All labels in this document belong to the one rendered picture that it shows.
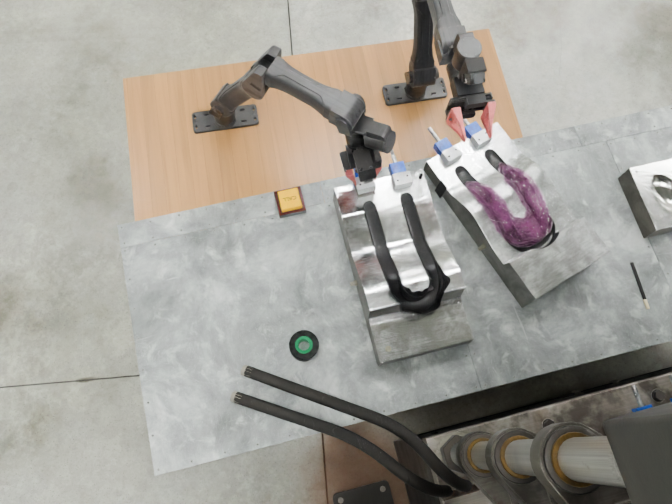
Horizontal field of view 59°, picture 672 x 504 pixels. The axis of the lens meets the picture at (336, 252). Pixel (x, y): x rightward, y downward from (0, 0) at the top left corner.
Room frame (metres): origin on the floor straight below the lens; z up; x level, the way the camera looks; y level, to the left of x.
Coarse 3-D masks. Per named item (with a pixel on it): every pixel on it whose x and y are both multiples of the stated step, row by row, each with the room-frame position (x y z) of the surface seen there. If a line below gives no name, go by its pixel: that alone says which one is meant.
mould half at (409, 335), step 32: (352, 192) 0.69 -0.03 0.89; (384, 192) 0.70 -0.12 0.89; (416, 192) 0.71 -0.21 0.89; (352, 224) 0.59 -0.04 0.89; (384, 224) 0.60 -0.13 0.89; (352, 256) 0.50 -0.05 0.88; (416, 256) 0.51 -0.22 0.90; (448, 256) 0.52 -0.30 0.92; (384, 288) 0.41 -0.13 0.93; (416, 288) 0.42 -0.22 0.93; (448, 288) 0.42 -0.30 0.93; (384, 320) 0.34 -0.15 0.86; (416, 320) 0.35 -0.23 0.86; (448, 320) 0.36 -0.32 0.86; (384, 352) 0.25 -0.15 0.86; (416, 352) 0.26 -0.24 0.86
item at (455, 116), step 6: (456, 108) 0.77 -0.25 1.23; (462, 108) 0.80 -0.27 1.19; (474, 108) 0.80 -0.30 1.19; (450, 114) 0.77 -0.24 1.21; (456, 114) 0.76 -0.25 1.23; (462, 114) 0.79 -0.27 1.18; (468, 114) 0.79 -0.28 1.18; (474, 114) 0.79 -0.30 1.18; (450, 120) 0.77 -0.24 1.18; (456, 120) 0.75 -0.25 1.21; (462, 120) 0.75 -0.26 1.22; (450, 126) 0.76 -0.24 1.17; (456, 126) 0.75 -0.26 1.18; (462, 126) 0.74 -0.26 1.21; (456, 132) 0.74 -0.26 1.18; (462, 132) 0.72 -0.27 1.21; (462, 138) 0.72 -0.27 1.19
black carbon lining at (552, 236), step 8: (488, 152) 0.88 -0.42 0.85; (496, 152) 0.88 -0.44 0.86; (488, 160) 0.85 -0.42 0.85; (496, 160) 0.85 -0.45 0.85; (456, 168) 0.81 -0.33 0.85; (464, 168) 0.82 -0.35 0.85; (496, 168) 0.82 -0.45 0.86; (464, 176) 0.79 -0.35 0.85; (472, 176) 0.79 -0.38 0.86; (464, 184) 0.76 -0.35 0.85; (552, 224) 0.66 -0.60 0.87; (552, 232) 0.64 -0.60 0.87; (544, 240) 0.61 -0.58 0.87; (552, 240) 0.61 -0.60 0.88; (520, 248) 0.58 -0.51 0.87; (528, 248) 0.58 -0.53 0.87; (536, 248) 0.57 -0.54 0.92
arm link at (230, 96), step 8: (256, 64) 0.89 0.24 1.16; (264, 64) 0.88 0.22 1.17; (248, 72) 0.89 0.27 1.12; (240, 80) 0.88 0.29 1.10; (264, 80) 0.84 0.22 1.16; (224, 88) 0.94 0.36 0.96; (232, 88) 0.88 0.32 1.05; (240, 88) 0.86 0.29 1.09; (216, 96) 0.91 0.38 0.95; (224, 96) 0.89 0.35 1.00; (232, 96) 0.88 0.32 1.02; (240, 96) 0.87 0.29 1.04; (248, 96) 0.85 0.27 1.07; (216, 104) 0.90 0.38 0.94; (224, 104) 0.88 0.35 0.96; (232, 104) 0.88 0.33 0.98; (240, 104) 0.87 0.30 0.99; (224, 112) 0.89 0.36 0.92; (232, 112) 0.88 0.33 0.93
